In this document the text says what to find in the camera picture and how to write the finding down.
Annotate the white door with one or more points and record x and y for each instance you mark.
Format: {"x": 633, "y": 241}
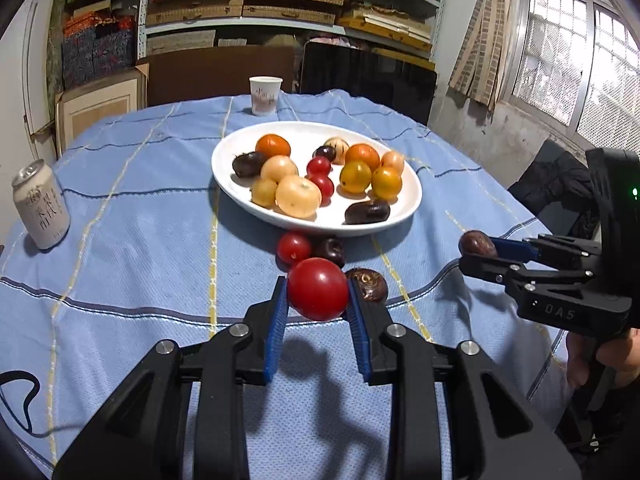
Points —
{"x": 37, "y": 85}

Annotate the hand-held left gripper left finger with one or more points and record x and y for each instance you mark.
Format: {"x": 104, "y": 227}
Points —
{"x": 276, "y": 330}

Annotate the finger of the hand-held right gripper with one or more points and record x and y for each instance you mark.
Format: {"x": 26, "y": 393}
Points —
{"x": 515, "y": 249}
{"x": 485, "y": 265}

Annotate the white paper cup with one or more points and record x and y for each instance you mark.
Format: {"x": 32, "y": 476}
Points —
{"x": 265, "y": 96}

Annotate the yellow cherry tomato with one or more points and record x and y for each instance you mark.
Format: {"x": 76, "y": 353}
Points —
{"x": 355, "y": 176}

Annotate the large tan cherry tomato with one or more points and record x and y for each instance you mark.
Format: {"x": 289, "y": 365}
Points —
{"x": 298, "y": 196}

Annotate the pale beige cherry tomato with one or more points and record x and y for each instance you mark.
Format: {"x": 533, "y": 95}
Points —
{"x": 279, "y": 169}

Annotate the brown cardboard panel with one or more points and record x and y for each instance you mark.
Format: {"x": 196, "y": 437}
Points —
{"x": 215, "y": 75}

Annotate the small tan cherry tomato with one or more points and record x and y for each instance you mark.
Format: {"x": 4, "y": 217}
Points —
{"x": 264, "y": 192}

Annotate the person's right hand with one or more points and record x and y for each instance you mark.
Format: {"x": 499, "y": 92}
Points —
{"x": 625, "y": 355}

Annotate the wooden picture frame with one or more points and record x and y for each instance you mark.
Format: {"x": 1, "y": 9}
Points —
{"x": 100, "y": 105}

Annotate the black flat panel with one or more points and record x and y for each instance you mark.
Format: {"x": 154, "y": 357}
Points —
{"x": 370, "y": 80}

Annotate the peach cherry tomato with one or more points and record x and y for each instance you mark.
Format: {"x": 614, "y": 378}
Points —
{"x": 393, "y": 161}

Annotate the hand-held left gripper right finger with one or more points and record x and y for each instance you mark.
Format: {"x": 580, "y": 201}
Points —
{"x": 359, "y": 340}

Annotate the dark brown cherry tomato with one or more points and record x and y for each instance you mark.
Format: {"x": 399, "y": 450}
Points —
{"x": 249, "y": 164}
{"x": 367, "y": 284}
{"x": 477, "y": 244}
{"x": 325, "y": 152}
{"x": 367, "y": 211}
{"x": 328, "y": 251}

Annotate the orange-yellow cherry tomato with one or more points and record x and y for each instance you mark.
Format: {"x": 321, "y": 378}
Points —
{"x": 386, "y": 183}

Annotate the white metal shelf rack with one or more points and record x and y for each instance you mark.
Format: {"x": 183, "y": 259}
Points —
{"x": 141, "y": 10}

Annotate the blue checked tablecloth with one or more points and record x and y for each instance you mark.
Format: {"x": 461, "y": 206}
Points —
{"x": 125, "y": 235}

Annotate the black jacket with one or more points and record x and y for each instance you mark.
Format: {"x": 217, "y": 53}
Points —
{"x": 555, "y": 185}

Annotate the beige checked curtain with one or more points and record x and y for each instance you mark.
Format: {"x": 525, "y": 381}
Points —
{"x": 482, "y": 35}

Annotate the red cherry tomato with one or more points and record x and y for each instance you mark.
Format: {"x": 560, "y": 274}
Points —
{"x": 318, "y": 165}
{"x": 317, "y": 289}
{"x": 324, "y": 187}
{"x": 294, "y": 247}

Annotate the pile of patterned boxes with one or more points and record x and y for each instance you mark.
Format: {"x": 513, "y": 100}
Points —
{"x": 95, "y": 45}

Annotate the barred window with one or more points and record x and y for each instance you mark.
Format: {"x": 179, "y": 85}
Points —
{"x": 560, "y": 50}

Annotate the white plate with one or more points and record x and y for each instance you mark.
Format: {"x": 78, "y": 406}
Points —
{"x": 300, "y": 135}

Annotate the orange cherry tomato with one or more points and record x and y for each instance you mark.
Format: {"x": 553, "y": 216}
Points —
{"x": 272, "y": 146}
{"x": 362, "y": 155}

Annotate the striped beige cherry tomato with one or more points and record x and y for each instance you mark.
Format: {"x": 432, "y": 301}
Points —
{"x": 340, "y": 149}

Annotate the white beverage can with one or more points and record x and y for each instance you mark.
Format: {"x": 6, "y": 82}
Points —
{"x": 42, "y": 210}

